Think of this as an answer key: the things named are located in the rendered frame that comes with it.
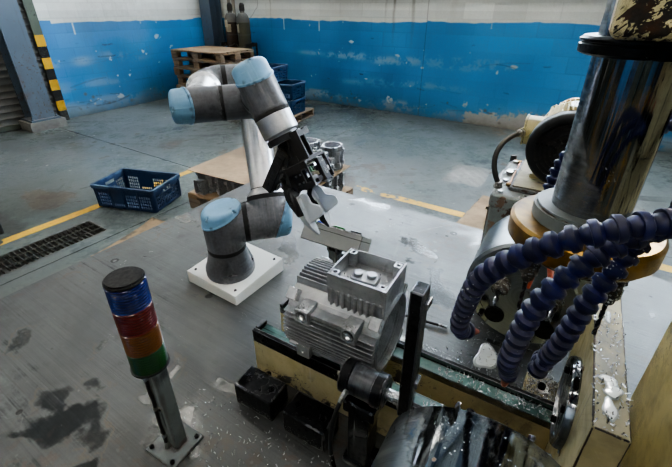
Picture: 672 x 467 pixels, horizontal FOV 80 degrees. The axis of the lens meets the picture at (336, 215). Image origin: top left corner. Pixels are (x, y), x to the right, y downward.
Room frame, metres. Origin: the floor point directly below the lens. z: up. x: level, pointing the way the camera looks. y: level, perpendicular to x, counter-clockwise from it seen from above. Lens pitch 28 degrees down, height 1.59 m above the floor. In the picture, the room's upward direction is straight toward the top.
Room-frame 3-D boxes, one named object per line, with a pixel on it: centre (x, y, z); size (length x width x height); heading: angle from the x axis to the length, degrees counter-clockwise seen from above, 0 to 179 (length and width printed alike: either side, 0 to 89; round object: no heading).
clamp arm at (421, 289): (0.43, -0.11, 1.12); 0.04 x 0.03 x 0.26; 60
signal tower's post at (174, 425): (0.49, 0.33, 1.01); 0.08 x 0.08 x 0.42; 60
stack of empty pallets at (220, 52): (7.46, 2.16, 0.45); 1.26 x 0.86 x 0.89; 57
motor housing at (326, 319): (0.63, -0.02, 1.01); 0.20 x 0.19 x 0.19; 61
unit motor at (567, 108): (1.04, -0.59, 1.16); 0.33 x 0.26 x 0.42; 150
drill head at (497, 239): (0.78, -0.47, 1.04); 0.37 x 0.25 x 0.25; 150
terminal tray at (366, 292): (0.61, -0.06, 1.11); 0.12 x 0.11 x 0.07; 61
